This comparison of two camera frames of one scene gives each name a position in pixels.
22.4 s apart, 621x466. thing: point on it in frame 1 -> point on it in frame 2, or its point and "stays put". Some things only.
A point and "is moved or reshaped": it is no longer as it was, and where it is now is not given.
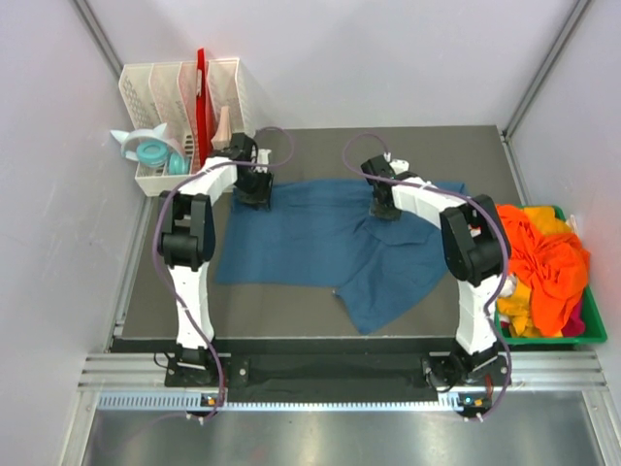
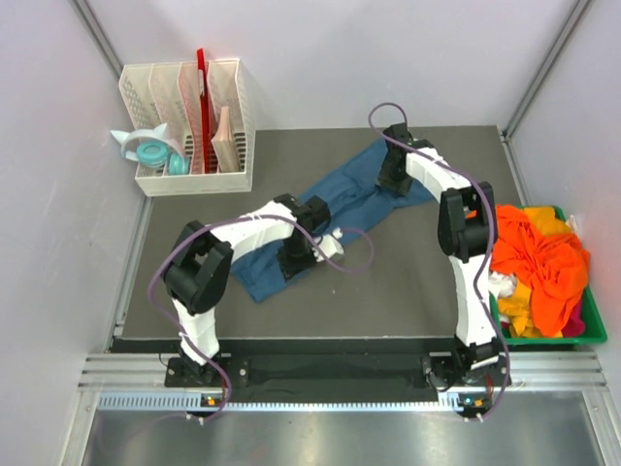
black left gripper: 262,196 -> 289,268
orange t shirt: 554,265 stays put
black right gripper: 377,212 -> 383,181
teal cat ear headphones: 153,148 stays put
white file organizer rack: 167,94 stays put
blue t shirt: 322,233 is moved or reshaped
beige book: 222,135 stays put
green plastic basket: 595,330 stays put
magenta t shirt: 574,326 stays put
